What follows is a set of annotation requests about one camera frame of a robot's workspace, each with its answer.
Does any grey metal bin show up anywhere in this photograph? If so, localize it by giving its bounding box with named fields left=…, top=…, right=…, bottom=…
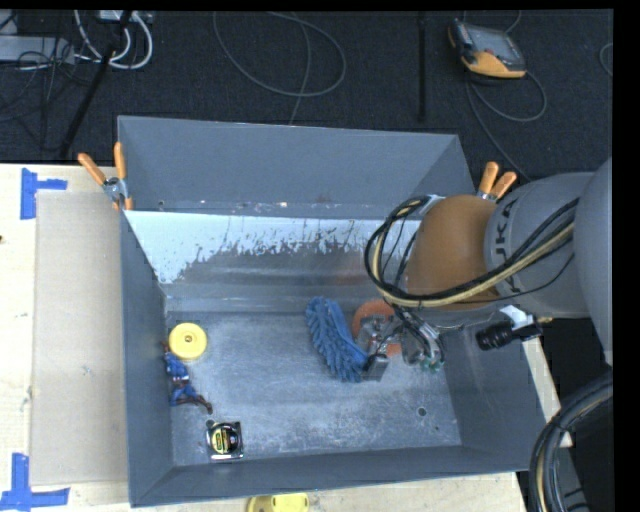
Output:
left=115, top=114, right=552, bottom=508

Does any pale yellow flat object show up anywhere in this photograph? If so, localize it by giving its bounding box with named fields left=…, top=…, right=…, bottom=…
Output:
left=245, top=492, right=311, bottom=512

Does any blue bristly brush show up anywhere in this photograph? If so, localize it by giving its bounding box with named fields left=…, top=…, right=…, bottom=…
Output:
left=304, top=295, right=370, bottom=384

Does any blue toy figure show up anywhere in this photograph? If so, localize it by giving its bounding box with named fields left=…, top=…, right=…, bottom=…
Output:
left=159, top=340, right=215, bottom=416

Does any pale wood board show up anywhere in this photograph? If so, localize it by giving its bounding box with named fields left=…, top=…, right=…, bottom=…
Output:
left=28, top=189, right=129, bottom=487

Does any black cylinder on white bracket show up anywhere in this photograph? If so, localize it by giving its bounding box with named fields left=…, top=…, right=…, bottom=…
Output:
left=474, top=304, right=554, bottom=352

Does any orange round disc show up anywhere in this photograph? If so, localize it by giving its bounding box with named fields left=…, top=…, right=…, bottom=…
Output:
left=351, top=298, right=402, bottom=359

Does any yellow round disc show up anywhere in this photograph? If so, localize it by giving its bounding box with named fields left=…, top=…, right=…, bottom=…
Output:
left=167, top=322, right=210, bottom=363

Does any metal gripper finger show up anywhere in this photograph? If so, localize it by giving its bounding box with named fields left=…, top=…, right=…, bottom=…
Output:
left=362, top=352, right=391, bottom=383
left=356, top=316, right=387, bottom=352

